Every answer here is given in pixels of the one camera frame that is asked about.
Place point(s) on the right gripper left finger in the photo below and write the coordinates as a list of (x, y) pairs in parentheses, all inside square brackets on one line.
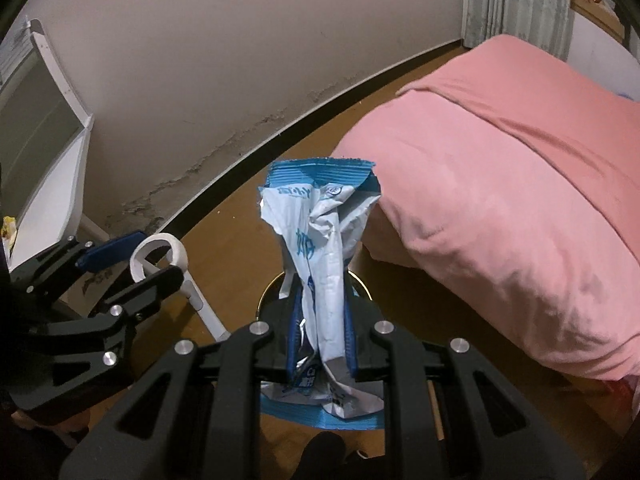
[(195, 413)]

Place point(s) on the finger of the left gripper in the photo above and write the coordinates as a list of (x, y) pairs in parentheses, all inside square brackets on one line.
[(62, 264), (139, 300)]

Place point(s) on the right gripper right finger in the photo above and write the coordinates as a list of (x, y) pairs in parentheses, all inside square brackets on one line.
[(448, 413)]

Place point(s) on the white tape roll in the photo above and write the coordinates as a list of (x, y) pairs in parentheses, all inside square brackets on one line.
[(159, 257)]

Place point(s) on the blue white snack wrapper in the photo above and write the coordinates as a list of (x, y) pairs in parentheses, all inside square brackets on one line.
[(319, 208)]

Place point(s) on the white desk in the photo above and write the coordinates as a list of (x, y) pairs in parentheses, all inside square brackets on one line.
[(55, 210)]

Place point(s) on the yellow snack packet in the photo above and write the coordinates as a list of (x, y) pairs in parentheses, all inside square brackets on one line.
[(8, 233)]

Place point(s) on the white desk hutch shelf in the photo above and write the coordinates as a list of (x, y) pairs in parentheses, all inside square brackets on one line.
[(41, 114)]

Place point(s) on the pink bed blanket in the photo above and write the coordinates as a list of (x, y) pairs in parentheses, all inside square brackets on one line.
[(513, 180)]

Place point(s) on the grey green curtain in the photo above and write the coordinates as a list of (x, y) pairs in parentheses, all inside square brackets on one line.
[(546, 24)]

